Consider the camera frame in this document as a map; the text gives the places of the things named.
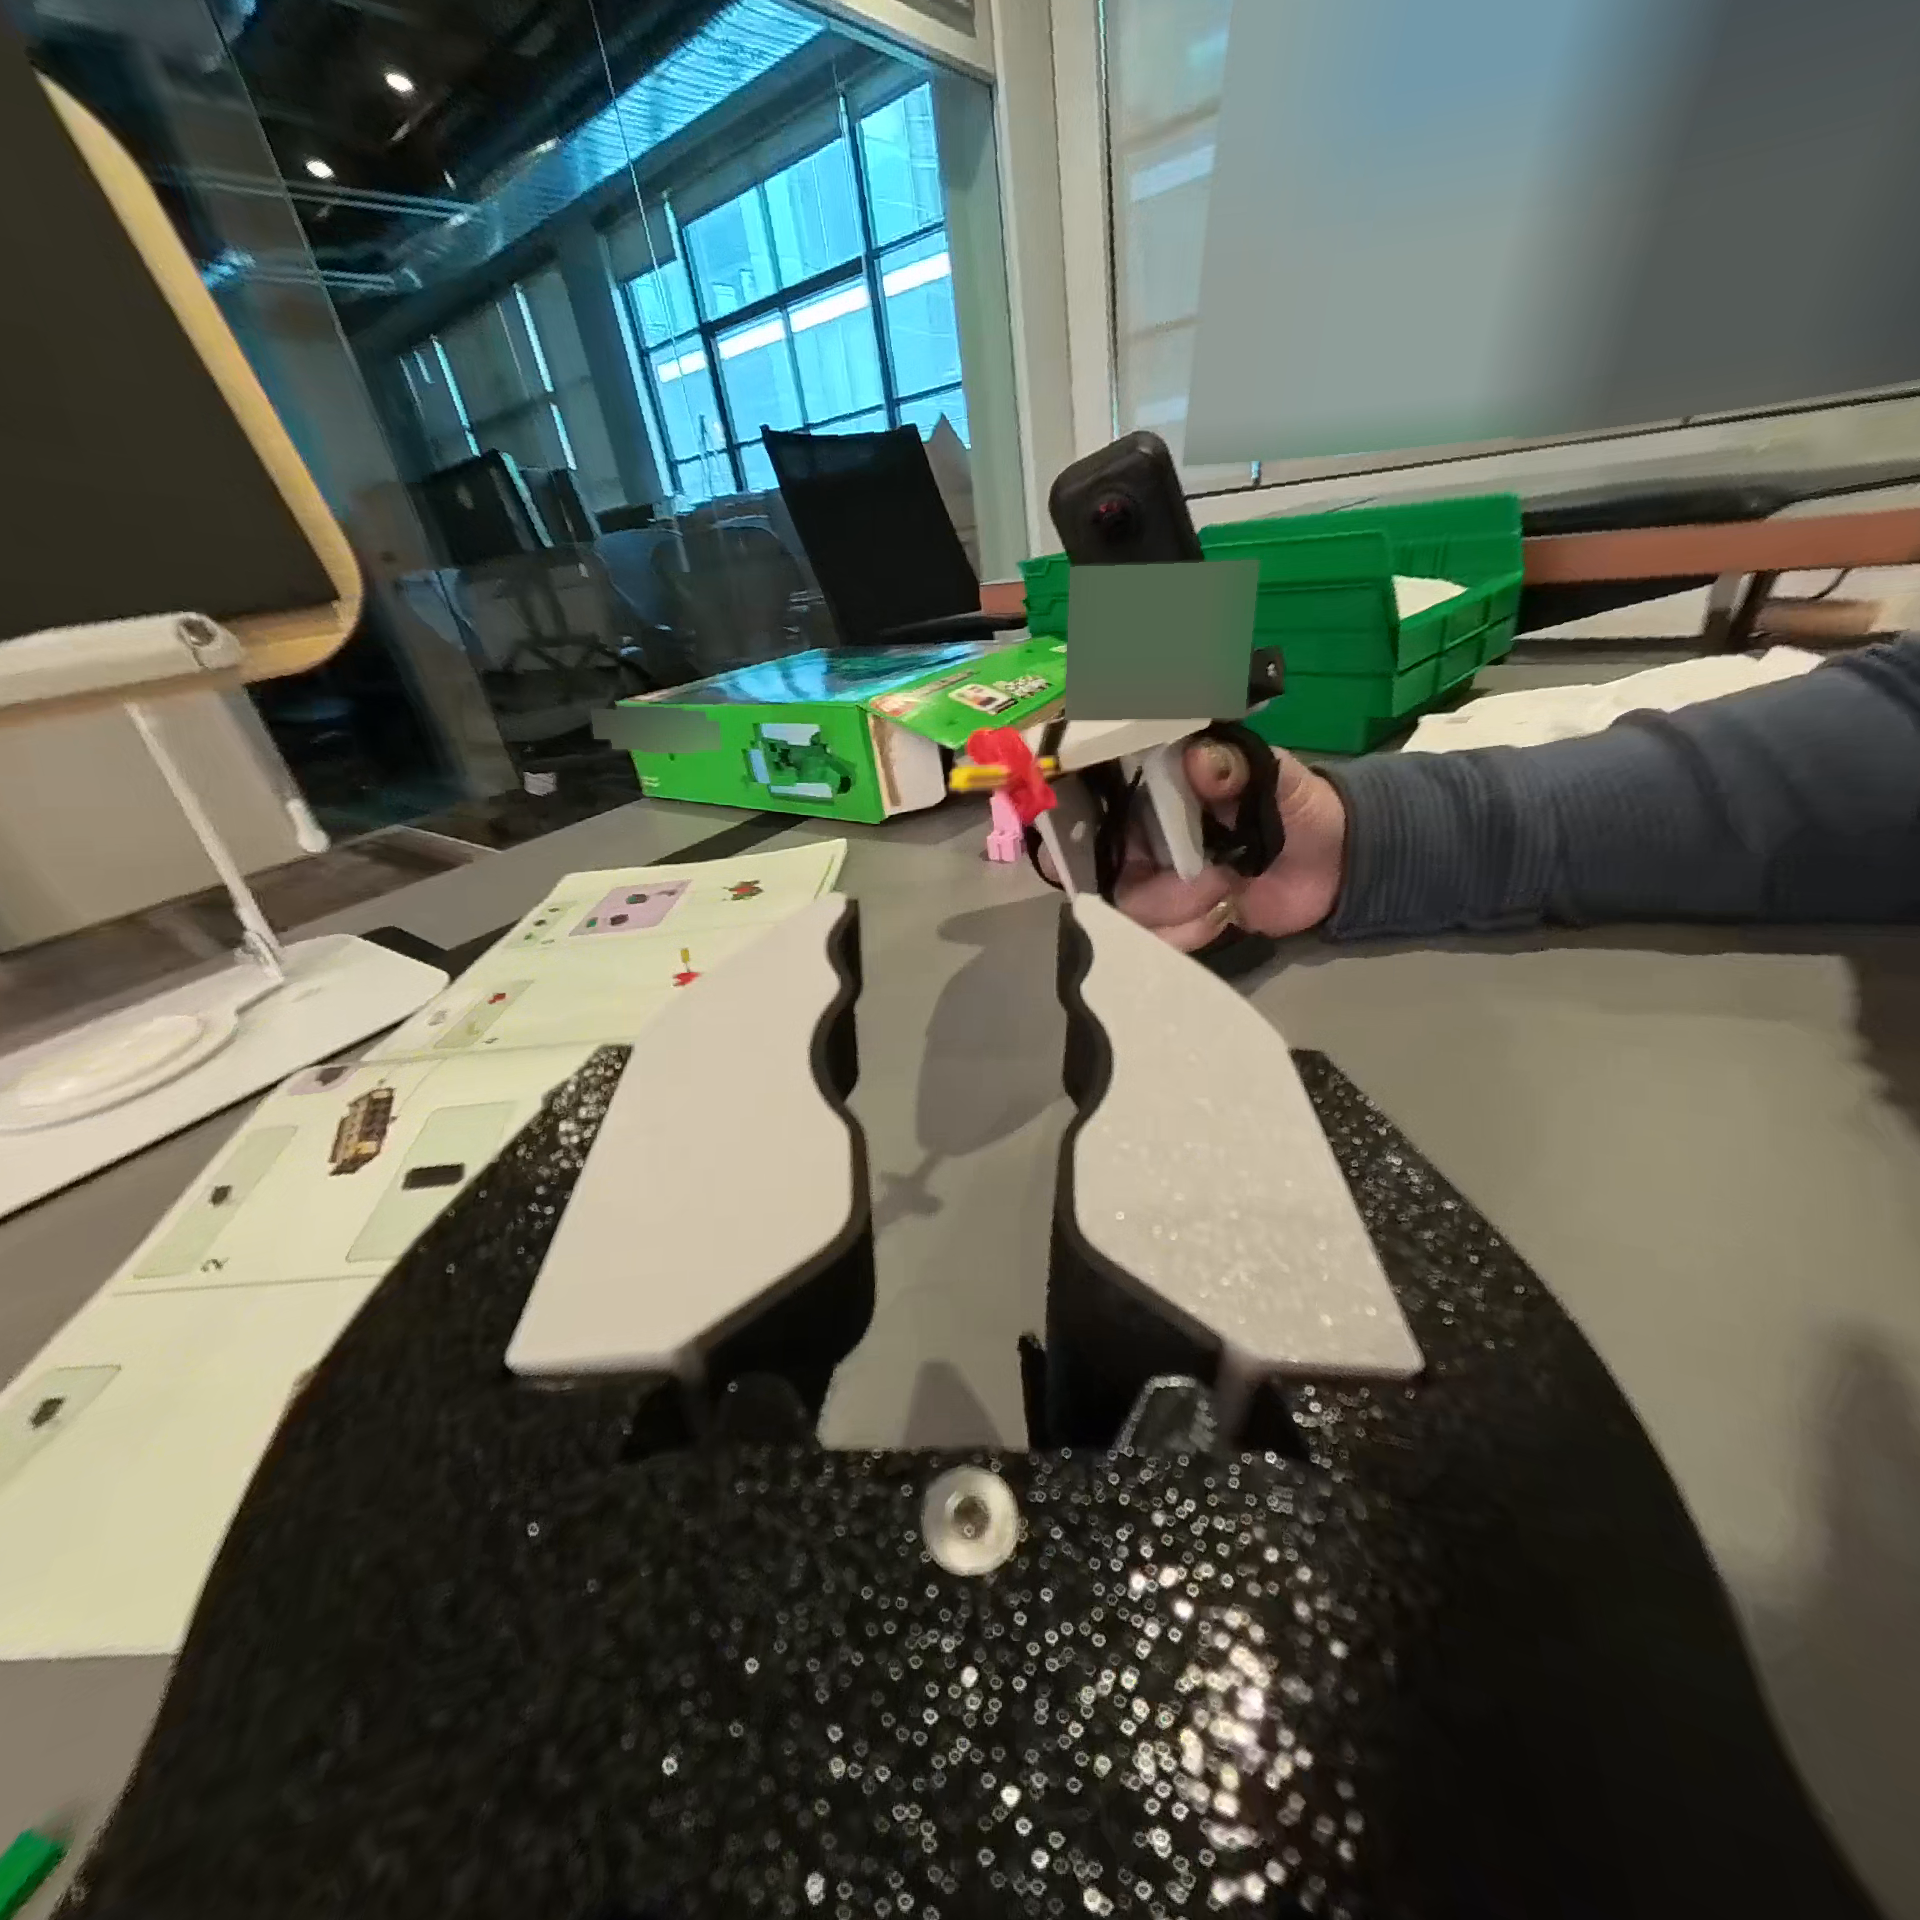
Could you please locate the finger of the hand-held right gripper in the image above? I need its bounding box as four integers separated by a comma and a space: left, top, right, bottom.
1036, 718, 1210, 782

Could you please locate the black monitor stand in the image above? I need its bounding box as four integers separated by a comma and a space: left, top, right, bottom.
1515, 451, 1920, 650

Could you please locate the green plastic bin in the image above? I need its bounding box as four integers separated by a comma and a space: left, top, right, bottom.
1018, 492, 1526, 756

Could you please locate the large computer monitor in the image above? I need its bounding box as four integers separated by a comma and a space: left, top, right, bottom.
1184, 0, 1920, 466

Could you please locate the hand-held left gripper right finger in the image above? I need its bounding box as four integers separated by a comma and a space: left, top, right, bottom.
1045, 896, 1424, 1426

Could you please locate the person's right forearm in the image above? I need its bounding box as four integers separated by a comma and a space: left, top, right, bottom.
1320, 631, 1920, 944

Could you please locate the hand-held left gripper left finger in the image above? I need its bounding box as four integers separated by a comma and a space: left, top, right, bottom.
505, 896, 876, 1420

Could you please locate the green toy box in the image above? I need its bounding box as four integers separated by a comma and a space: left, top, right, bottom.
592, 639, 1075, 826

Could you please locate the white crumpled bag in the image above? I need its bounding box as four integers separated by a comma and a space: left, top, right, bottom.
1402, 646, 1864, 753

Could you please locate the beige-edged dark screen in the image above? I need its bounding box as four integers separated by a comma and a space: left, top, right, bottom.
0, 31, 365, 684

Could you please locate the red and yellow brick piece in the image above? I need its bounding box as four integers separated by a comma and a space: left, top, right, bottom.
949, 729, 1058, 826

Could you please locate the pale green instruction booklet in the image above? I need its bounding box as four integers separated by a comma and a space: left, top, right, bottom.
0, 838, 848, 1660

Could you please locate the person's right hand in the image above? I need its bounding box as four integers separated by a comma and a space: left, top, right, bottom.
1118, 727, 1354, 954

